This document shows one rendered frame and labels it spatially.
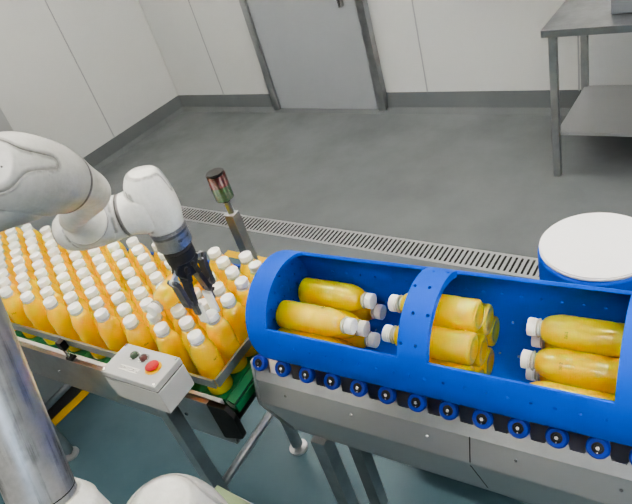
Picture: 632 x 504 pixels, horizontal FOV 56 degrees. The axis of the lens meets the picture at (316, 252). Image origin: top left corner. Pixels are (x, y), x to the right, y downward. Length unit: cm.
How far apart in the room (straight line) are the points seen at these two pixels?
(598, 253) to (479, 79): 331
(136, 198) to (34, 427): 57
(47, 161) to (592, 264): 122
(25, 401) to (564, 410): 90
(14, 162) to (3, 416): 38
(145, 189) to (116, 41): 515
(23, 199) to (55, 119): 521
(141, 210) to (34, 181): 57
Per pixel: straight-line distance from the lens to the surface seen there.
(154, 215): 139
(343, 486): 200
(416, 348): 123
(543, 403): 119
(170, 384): 153
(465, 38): 472
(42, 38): 605
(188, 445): 177
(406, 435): 148
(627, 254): 162
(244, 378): 169
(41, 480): 103
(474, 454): 143
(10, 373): 98
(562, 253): 162
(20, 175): 83
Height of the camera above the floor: 204
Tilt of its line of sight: 34 degrees down
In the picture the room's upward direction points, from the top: 19 degrees counter-clockwise
